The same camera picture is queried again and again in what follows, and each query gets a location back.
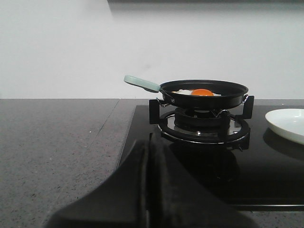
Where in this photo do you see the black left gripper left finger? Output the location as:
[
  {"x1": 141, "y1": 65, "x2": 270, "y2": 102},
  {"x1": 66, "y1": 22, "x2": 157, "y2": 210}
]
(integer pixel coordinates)
[{"x1": 46, "y1": 140, "x2": 149, "y2": 228}]

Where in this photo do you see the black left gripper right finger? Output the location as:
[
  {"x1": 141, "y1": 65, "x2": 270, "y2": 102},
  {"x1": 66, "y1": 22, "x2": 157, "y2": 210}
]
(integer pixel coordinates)
[{"x1": 149, "y1": 133, "x2": 248, "y2": 228}]

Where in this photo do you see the black frying pan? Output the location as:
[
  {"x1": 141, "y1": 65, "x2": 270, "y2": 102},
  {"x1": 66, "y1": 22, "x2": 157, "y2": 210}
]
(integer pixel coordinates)
[{"x1": 124, "y1": 76, "x2": 248, "y2": 110}]

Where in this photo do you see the fried egg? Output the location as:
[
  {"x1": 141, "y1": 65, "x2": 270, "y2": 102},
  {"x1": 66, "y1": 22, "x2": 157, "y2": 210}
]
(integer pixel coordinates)
[{"x1": 173, "y1": 88, "x2": 221, "y2": 96}]

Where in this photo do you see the white round plate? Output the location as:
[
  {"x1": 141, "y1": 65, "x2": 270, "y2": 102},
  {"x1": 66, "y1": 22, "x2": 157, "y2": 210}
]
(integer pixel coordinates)
[{"x1": 265, "y1": 108, "x2": 304, "y2": 145}]

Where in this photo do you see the black burner with pan support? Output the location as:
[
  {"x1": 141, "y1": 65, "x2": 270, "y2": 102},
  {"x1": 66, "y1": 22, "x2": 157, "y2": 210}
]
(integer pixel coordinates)
[{"x1": 149, "y1": 95, "x2": 254, "y2": 151}]

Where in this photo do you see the black glass gas cooktop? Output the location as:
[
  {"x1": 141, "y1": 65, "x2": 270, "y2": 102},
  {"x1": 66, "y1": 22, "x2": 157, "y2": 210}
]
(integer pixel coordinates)
[{"x1": 118, "y1": 104, "x2": 304, "y2": 212}]

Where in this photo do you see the wire pan reducer ring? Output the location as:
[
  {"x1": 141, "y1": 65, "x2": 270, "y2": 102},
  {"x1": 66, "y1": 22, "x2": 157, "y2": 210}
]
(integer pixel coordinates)
[{"x1": 156, "y1": 96, "x2": 229, "y2": 118}]

